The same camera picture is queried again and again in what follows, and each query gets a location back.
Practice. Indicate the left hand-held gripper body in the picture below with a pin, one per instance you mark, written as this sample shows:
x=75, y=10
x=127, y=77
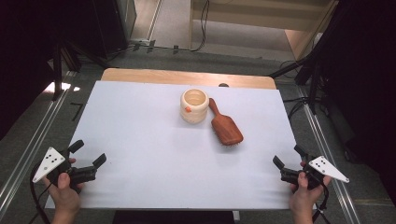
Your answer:
x=49, y=161

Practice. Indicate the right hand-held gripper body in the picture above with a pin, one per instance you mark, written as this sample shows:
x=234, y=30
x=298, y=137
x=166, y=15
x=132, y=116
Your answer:
x=325, y=166

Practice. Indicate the brown wooden hairbrush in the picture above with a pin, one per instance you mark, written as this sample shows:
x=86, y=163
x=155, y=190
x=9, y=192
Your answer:
x=226, y=127

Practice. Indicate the cream ribbed cup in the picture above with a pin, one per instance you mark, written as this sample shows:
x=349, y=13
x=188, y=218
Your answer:
x=193, y=109

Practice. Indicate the person's right hand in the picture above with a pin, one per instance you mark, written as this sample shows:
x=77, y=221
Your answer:
x=303, y=196

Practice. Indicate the person's left hand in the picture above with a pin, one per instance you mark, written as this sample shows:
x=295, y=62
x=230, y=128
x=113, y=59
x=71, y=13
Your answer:
x=65, y=196

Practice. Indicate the white paper sheet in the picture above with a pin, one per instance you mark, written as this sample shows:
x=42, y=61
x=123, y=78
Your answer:
x=140, y=161

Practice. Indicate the black metal stand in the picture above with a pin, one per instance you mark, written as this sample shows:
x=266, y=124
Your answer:
x=313, y=81

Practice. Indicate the black tripod stand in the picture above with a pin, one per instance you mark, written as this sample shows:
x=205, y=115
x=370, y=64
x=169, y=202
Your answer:
x=57, y=71

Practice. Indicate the person's dark clothing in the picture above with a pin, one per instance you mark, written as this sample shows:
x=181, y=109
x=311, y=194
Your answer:
x=171, y=217

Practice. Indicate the light wooden table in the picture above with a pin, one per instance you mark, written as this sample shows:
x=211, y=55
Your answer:
x=155, y=76

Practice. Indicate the black cabinet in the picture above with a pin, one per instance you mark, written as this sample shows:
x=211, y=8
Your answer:
x=112, y=25

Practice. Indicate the beige wooden platform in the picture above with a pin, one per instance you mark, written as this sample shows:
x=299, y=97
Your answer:
x=249, y=18

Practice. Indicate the aluminium floor rail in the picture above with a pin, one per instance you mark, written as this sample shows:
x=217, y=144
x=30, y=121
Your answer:
x=34, y=137
x=330, y=155

